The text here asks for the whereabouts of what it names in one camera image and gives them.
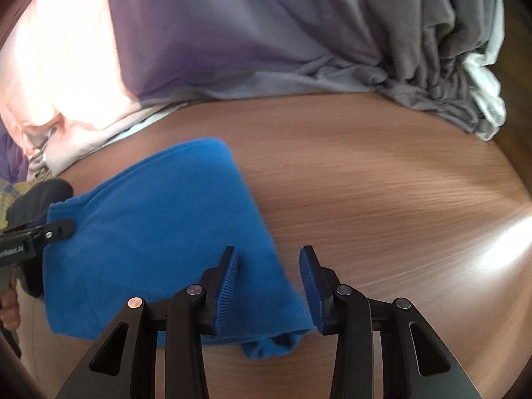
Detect pale pink cloth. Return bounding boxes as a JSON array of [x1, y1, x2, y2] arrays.
[[0, 0, 188, 179]]

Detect blue pants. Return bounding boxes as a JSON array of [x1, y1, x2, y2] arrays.
[[42, 137, 317, 360]]

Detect white cloth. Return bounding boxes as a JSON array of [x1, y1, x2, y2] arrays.
[[461, 0, 508, 141]]

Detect person's left hand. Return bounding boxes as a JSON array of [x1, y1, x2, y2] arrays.
[[0, 285, 21, 330]]

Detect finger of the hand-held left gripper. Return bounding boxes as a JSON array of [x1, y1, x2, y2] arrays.
[[8, 218, 76, 244]]

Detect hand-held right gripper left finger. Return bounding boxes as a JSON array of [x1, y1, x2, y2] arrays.
[[56, 245, 242, 399]]

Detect grey cloth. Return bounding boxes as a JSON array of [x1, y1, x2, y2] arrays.
[[102, 0, 505, 136]]

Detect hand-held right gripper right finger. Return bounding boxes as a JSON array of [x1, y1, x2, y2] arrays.
[[299, 245, 478, 399]]

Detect yellow checked cloth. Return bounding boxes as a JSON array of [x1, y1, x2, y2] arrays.
[[0, 178, 36, 227]]

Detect black cloth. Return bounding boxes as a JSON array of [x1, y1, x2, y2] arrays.
[[6, 179, 74, 233]]

